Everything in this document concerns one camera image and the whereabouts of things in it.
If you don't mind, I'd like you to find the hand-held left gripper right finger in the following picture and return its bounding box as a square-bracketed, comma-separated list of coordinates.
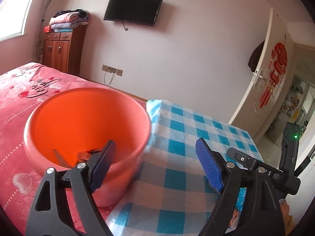
[195, 138, 286, 236]

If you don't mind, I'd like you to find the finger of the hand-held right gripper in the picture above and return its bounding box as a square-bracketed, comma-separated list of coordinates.
[226, 147, 265, 171]

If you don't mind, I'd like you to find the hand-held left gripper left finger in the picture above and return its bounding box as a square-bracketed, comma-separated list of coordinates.
[26, 139, 117, 236]

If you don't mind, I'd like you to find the orange plastic bucket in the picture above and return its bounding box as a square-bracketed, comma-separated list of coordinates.
[23, 87, 152, 208]

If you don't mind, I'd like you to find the person's right forearm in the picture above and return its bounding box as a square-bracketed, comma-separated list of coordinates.
[279, 198, 295, 236]

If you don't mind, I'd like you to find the dark orange packet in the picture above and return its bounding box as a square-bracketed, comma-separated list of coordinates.
[77, 148, 105, 164]

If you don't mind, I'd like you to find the cream door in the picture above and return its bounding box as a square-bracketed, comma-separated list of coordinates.
[228, 8, 294, 140]

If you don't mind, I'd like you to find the kitchen shelf with jars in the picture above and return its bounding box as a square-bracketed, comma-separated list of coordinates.
[278, 79, 308, 126]

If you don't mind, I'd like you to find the blue checkered tablecloth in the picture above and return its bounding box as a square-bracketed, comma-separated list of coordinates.
[106, 100, 259, 236]

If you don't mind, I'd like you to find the wooden skirting board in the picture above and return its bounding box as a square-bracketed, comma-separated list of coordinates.
[84, 77, 148, 102]

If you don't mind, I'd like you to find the red door decoration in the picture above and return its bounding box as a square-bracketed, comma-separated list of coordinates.
[259, 42, 288, 109]

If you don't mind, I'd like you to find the dark hanging bag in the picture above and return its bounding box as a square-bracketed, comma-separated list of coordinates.
[247, 41, 265, 72]

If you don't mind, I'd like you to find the pink heart print blanket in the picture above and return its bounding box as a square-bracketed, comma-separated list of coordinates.
[0, 62, 148, 236]

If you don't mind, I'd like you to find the brown wooden cabinet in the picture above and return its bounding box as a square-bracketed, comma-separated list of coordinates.
[42, 25, 87, 75]

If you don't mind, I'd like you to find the sheer curtain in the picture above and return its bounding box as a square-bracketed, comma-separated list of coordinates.
[33, 0, 56, 64]

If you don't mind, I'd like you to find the pile of folded blankets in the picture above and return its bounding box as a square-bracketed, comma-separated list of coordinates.
[49, 9, 91, 31]

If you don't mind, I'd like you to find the bright window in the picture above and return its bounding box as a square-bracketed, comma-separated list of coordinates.
[0, 0, 41, 41]

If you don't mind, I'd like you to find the silver door handle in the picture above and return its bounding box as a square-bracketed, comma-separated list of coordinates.
[251, 67, 267, 88]

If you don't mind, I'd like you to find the black power cable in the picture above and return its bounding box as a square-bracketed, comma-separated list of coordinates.
[103, 71, 116, 86]

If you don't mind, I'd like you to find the black wall television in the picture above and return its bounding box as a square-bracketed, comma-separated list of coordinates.
[103, 0, 164, 26]

